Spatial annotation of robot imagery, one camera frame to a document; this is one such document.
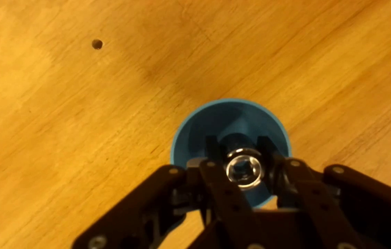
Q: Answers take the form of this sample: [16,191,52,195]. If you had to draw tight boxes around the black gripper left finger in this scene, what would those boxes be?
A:
[71,134,253,249]

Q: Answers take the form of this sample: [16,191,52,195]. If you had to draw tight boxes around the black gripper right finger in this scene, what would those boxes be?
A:
[258,134,391,249]

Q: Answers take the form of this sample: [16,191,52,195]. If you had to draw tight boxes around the light blue upright cup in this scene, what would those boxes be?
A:
[171,97,294,211]

